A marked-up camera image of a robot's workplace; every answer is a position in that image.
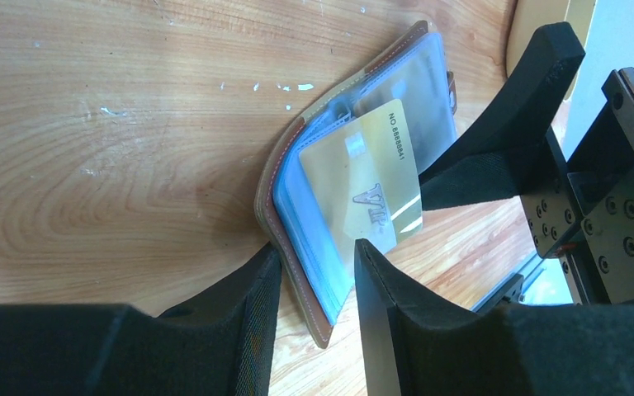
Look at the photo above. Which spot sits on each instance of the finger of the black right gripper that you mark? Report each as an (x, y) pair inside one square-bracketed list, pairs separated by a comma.
[(492, 159)]

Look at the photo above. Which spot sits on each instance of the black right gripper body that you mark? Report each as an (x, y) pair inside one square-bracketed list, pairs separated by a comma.
[(580, 209)]

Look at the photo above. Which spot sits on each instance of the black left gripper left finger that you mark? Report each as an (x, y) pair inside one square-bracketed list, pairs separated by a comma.
[(219, 342)]

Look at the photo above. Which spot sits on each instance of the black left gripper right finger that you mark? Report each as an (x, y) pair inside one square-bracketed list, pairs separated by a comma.
[(415, 342)]

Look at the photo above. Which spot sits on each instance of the gold VIP card 8841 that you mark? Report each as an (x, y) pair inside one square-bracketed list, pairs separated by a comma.
[(363, 176)]

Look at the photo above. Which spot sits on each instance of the brown leather card holder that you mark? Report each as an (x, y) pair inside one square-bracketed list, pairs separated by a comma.
[(288, 212)]

